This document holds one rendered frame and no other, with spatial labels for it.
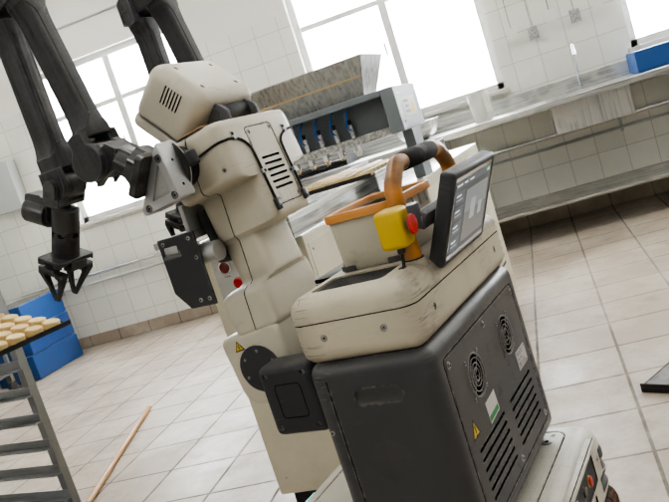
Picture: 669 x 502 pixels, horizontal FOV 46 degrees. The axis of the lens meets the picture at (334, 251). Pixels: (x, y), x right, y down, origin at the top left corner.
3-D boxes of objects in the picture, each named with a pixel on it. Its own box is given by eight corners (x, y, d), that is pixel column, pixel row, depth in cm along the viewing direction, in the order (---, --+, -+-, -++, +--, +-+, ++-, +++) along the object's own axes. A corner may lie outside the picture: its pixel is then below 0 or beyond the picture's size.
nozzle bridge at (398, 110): (276, 215, 334) (251, 137, 329) (439, 167, 307) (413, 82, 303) (243, 231, 303) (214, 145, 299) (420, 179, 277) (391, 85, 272)
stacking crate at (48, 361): (47, 364, 689) (38, 342, 686) (84, 354, 676) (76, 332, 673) (1, 389, 632) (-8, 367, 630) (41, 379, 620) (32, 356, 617)
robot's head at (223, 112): (275, 135, 171) (255, 93, 170) (245, 143, 160) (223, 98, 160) (250, 149, 175) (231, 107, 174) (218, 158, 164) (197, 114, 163)
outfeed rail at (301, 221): (432, 155, 403) (428, 142, 402) (437, 153, 402) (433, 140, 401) (285, 241, 218) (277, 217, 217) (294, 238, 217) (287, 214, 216)
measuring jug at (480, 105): (486, 122, 525) (477, 92, 523) (470, 125, 542) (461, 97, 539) (502, 116, 531) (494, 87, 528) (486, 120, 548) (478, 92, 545)
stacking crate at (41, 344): (37, 343, 686) (28, 321, 683) (75, 332, 675) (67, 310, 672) (-8, 367, 628) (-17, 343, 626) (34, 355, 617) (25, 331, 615)
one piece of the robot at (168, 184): (197, 192, 152) (171, 138, 152) (181, 197, 148) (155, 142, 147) (161, 211, 157) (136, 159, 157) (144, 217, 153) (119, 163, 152)
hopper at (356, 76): (266, 131, 324) (255, 99, 323) (392, 89, 304) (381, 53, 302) (235, 138, 298) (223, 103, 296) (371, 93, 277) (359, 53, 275)
